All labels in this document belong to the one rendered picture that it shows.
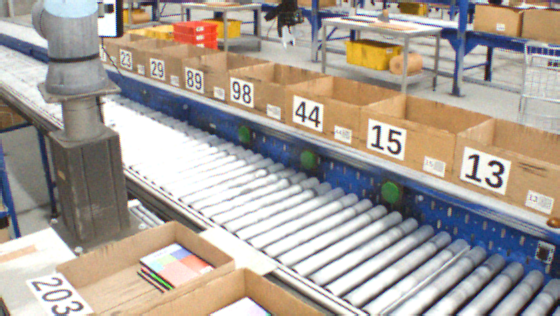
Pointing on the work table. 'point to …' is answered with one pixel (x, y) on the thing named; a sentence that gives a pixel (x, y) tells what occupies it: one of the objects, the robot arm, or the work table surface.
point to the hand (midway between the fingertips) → (287, 44)
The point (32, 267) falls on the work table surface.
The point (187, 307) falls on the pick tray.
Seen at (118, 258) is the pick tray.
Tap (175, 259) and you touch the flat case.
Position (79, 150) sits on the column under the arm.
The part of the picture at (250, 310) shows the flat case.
